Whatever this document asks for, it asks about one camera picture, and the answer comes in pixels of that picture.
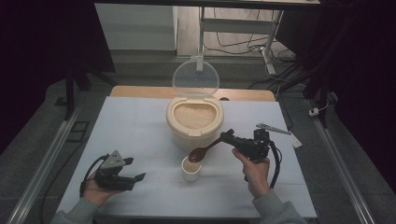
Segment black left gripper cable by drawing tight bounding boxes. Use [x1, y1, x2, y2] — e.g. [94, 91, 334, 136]
[79, 153, 110, 198]

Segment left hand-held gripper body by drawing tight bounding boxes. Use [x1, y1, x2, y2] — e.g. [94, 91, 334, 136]
[93, 149, 135, 191]

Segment dark curtain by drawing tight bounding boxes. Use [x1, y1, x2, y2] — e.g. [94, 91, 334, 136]
[0, 0, 117, 156]
[275, 0, 396, 194]

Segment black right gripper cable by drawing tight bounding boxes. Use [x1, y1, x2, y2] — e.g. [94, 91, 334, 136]
[268, 140, 283, 189]

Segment cream rice container with lid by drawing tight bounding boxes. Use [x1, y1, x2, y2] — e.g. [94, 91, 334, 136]
[165, 59, 225, 152]

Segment black metal stand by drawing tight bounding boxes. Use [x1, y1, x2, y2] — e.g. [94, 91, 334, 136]
[63, 54, 119, 121]

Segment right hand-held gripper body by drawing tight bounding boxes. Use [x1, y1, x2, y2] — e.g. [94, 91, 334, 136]
[232, 122, 292, 162]

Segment small white tag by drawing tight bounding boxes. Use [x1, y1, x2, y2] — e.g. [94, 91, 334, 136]
[289, 133, 304, 149]

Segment black floor cables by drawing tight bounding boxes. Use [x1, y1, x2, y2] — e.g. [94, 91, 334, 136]
[204, 7, 297, 64]

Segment aluminium floor rail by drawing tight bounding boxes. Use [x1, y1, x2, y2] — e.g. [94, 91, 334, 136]
[304, 98, 376, 224]
[6, 102, 82, 224]

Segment person's right hand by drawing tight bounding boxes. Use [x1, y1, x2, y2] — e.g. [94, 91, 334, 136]
[231, 147, 272, 201]

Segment white metal desk frame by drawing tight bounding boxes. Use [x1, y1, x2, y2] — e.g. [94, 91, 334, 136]
[195, 6, 286, 76]

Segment person's left hand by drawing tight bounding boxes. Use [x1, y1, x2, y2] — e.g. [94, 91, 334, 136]
[81, 173, 125, 208]

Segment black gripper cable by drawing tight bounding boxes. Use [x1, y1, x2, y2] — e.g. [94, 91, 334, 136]
[79, 153, 110, 198]
[268, 140, 283, 189]

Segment white table cover sheet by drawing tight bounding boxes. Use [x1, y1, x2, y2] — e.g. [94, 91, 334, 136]
[57, 95, 318, 219]

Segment white ceramic cup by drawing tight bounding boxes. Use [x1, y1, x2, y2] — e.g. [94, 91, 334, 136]
[181, 156, 203, 183]

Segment brown wooden spoon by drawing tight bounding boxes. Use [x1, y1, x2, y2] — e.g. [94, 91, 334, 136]
[188, 128, 235, 164]

